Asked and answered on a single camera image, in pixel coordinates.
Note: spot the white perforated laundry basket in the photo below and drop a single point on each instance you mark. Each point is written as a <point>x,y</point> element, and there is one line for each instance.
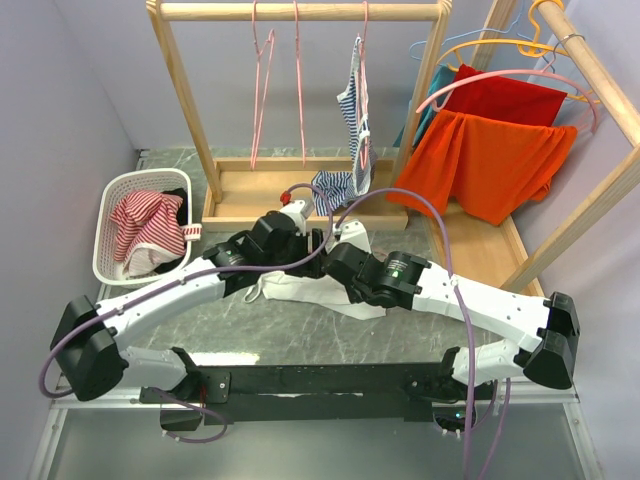
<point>147,265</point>

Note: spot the pink hanger of blue top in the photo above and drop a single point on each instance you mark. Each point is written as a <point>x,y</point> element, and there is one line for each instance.
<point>362,93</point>

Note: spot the red white striped tank top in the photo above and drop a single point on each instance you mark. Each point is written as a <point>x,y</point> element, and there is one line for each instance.
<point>146,219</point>

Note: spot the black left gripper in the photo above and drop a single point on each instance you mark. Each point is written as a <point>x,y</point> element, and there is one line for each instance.
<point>316,243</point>

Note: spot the blue white striped tank top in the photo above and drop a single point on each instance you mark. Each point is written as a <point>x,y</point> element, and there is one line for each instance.
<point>340,188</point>

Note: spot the pink hanger of striped top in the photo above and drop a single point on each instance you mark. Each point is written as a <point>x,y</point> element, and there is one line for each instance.
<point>299,88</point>

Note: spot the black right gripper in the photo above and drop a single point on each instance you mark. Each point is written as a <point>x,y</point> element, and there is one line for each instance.
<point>355,296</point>

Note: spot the pink wire hanger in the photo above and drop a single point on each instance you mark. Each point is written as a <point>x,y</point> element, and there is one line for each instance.
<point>264,55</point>

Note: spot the orange plastic hanger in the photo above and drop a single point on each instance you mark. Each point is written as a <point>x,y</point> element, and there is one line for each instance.
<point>527,47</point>

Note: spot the red shirt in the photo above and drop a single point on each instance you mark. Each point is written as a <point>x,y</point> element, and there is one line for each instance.
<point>508,100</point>

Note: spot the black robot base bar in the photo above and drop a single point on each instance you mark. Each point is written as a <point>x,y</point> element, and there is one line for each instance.
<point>254,393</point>

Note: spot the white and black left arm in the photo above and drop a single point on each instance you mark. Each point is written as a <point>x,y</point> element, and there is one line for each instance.
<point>94,344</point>

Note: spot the large wooden clothes rack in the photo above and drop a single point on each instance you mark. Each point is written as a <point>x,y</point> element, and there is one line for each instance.
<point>496,254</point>

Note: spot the orange shirt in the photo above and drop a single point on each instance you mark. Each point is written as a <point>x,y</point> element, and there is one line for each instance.
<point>489,176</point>

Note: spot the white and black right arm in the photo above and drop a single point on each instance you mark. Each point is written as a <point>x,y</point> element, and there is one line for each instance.
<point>539,336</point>

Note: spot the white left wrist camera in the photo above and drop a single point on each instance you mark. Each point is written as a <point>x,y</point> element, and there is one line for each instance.
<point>298,211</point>

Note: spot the blue wire hanger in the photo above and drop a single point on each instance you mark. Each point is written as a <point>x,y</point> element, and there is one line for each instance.
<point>513,25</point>

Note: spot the large pink plastic hanger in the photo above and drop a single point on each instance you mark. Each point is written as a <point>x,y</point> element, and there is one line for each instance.
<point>466,75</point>

